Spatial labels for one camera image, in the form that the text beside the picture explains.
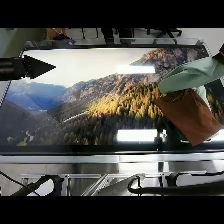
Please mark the pale green garment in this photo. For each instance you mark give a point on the pale green garment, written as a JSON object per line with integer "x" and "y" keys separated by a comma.
{"x": 196, "y": 74}

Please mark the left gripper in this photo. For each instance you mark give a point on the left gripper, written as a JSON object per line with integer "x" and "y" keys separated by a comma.
{"x": 11, "y": 68}

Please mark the brown garment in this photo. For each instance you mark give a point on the brown garment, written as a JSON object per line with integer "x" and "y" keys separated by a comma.
{"x": 191, "y": 115}

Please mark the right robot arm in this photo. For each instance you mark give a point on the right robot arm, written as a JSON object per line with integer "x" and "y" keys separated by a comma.
{"x": 180, "y": 190}

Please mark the silver frame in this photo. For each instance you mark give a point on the silver frame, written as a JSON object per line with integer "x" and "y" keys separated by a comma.
{"x": 100, "y": 166}

